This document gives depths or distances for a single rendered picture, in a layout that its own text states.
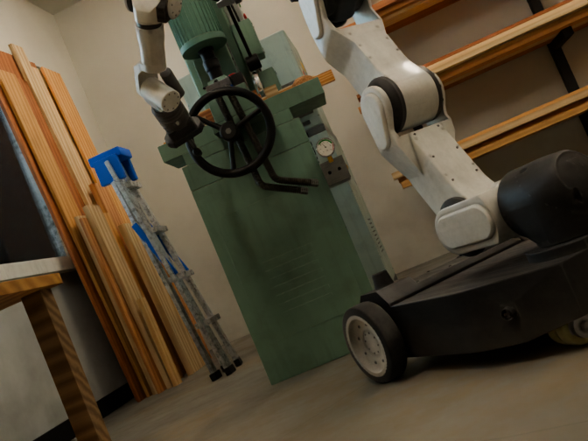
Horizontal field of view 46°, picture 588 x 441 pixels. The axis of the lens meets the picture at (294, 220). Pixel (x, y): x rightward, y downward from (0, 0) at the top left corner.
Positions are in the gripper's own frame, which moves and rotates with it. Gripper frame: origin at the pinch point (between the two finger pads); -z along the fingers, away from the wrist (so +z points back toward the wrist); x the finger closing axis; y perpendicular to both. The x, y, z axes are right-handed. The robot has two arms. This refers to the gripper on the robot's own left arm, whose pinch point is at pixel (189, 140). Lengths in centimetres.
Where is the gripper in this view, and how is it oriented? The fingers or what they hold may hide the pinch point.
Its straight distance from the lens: 215.3
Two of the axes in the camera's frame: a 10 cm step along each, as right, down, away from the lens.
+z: -2.6, -4.8, -8.4
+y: -4.8, -6.9, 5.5
